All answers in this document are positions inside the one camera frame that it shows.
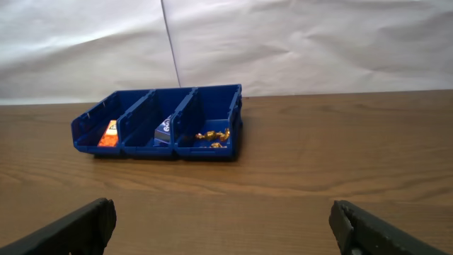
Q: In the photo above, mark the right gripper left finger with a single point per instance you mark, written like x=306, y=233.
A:
x=81, y=230

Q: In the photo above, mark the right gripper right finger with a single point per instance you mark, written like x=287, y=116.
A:
x=368, y=233

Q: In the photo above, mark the orange candy box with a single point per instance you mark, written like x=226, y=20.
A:
x=109, y=139

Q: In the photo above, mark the blue candy pack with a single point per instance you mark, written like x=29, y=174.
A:
x=163, y=131

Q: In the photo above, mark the gold candy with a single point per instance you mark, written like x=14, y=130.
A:
x=216, y=145
x=206, y=135
x=223, y=134

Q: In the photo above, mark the blue tray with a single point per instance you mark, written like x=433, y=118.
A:
x=209, y=106

